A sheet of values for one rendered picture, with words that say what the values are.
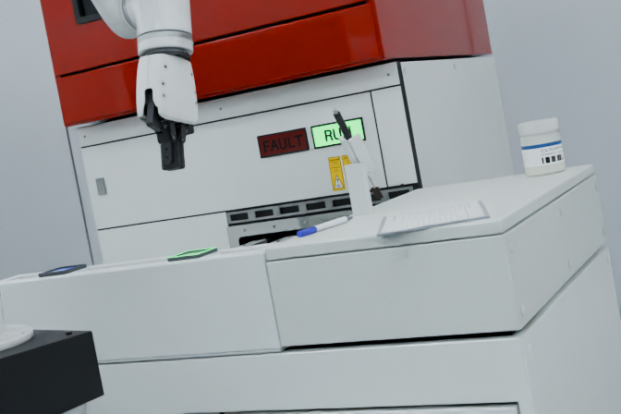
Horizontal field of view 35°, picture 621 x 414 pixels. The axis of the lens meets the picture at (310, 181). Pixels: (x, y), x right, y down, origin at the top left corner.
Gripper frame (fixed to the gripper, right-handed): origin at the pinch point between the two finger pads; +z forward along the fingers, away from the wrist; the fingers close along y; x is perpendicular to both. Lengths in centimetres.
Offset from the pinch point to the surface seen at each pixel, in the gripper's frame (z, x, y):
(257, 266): 18.0, 13.8, 0.7
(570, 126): -29, 15, -205
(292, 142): -10, -10, -57
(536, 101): -39, 5, -203
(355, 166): 2.2, 19.0, -23.9
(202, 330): 26.3, 2.6, -1.0
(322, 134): -11, -3, -57
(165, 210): 0, -45, -59
